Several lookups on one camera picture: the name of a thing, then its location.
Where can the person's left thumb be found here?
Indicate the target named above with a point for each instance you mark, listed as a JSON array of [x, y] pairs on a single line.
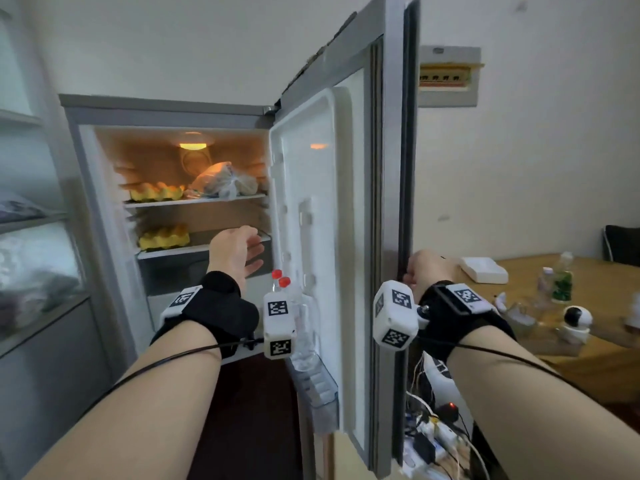
[[254, 267]]

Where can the green label plastic bottle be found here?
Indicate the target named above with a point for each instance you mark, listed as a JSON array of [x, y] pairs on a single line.
[[563, 282]]

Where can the white wrist marker plate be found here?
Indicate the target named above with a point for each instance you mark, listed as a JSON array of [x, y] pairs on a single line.
[[181, 300], [469, 296]]

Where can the glass refrigerator shelf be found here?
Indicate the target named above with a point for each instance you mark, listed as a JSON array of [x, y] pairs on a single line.
[[170, 251], [200, 200]]

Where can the yellow egg tray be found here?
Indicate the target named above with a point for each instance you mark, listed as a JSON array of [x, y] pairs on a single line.
[[156, 192], [164, 237]]

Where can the grey refrigerator door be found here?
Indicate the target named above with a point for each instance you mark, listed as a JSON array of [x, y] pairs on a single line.
[[345, 194]]

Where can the white left wrist camera cube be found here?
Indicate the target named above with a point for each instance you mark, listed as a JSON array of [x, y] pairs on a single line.
[[279, 324]]

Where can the person's left forearm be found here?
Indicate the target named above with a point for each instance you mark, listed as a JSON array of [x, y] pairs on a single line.
[[150, 409]]

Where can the white left wrist marker plate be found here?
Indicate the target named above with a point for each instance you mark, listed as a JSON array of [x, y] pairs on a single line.
[[181, 300]]

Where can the clear red-capped bottle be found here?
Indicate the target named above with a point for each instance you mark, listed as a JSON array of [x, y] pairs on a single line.
[[302, 329], [276, 275]]

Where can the white right wrist camera cube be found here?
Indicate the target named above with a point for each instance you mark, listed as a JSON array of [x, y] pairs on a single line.
[[395, 314]]

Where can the wooden table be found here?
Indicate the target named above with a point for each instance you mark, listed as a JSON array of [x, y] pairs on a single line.
[[595, 359]]

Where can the person's right hand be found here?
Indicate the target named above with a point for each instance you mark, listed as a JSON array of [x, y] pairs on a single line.
[[429, 268]]

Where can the refrigerator interior lamp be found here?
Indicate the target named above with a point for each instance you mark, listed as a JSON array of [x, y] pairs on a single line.
[[193, 145]]

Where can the person's right forearm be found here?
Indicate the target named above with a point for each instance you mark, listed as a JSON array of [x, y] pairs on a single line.
[[530, 414]]

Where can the white wrist camera cube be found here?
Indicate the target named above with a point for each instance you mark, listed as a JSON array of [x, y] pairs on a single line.
[[279, 324], [395, 314]]

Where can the white wall electrical panel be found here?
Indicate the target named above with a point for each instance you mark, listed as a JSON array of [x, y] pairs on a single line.
[[449, 77]]

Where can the clear plastic food bag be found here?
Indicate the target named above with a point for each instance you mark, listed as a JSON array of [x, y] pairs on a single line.
[[222, 180]]

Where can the clear door bin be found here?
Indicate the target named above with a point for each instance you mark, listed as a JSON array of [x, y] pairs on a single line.
[[317, 389]]

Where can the clear plastic bottle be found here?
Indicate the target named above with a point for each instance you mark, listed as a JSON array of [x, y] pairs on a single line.
[[546, 284]]

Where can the white flat box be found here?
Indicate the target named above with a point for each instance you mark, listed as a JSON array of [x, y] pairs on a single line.
[[482, 269]]

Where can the person's right fingers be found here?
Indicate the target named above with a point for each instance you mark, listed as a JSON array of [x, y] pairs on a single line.
[[408, 272]]

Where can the black plug adapter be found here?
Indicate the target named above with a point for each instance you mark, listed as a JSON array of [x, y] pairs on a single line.
[[450, 412]]

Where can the white security camera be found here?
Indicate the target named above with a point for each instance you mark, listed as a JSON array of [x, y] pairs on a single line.
[[576, 322]]

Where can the white right wrist marker plate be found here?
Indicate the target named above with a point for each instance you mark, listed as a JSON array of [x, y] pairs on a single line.
[[469, 296]]

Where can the person's left hand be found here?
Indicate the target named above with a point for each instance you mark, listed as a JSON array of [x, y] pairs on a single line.
[[230, 252]]

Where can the crumpled plastic bags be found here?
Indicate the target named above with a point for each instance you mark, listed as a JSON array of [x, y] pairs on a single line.
[[35, 279]]

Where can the grey shelf unit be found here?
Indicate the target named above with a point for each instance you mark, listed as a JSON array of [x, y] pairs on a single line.
[[45, 369]]

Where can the grey refrigerator body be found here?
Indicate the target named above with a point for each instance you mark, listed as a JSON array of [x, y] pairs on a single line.
[[90, 169]]

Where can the clear plastic container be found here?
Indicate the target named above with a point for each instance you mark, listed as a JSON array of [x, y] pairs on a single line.
[[520, 314]]

